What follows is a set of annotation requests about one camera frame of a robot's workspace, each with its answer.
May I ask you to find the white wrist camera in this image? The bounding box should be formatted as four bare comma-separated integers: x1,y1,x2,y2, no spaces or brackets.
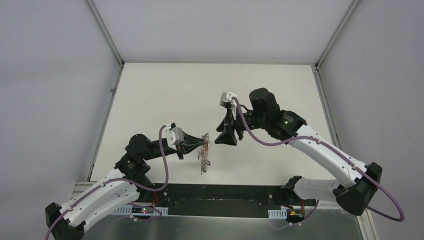
164,123,184,150
219,92,238,120

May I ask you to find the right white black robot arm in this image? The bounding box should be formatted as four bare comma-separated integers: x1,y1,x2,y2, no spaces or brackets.
214,87,383,216

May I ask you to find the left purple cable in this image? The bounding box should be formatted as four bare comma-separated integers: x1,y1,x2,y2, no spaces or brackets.
44,124,170,240

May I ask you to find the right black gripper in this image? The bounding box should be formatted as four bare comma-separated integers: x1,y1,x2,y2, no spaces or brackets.
214,106,268,146

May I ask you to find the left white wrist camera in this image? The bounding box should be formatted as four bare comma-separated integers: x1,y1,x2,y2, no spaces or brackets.
164,123,184,150

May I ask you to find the metal disc keyring holder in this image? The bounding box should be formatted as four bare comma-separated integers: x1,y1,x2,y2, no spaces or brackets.
197,132,211,175

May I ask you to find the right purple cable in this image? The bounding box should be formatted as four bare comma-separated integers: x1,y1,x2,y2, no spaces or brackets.
230,96,406,229

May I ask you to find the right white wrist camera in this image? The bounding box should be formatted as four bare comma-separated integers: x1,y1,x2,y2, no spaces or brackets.
219,92,238,120

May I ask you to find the right white cable duct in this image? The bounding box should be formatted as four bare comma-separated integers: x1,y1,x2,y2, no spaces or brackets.
267,209,287,220

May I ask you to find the aluminium frame rail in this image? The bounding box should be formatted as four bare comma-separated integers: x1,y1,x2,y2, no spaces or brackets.
71,181,95,198

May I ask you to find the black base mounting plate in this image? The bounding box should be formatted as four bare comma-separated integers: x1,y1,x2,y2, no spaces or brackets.
136,183,316,219

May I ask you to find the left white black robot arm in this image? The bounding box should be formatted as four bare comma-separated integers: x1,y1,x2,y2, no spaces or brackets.
44,125,209,240

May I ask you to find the purple cable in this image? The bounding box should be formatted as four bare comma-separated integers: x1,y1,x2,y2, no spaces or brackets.
44,124,170,240
230,96,406,229

